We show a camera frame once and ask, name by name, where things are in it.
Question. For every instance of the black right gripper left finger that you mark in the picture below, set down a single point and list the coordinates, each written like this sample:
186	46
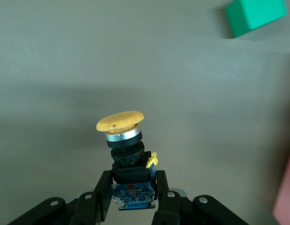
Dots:
88	208

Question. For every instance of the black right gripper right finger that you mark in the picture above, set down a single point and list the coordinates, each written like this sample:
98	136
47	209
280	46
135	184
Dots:
177	211

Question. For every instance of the small orange-capped bottle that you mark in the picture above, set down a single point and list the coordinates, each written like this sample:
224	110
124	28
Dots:
121	122

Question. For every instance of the pink plastic bin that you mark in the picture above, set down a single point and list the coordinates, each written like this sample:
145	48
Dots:
288	199

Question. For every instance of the brown table cover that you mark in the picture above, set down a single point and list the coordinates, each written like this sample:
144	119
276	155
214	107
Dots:
88	58

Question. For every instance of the green foam cube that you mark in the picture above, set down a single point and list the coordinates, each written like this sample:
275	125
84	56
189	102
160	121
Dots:
253	14

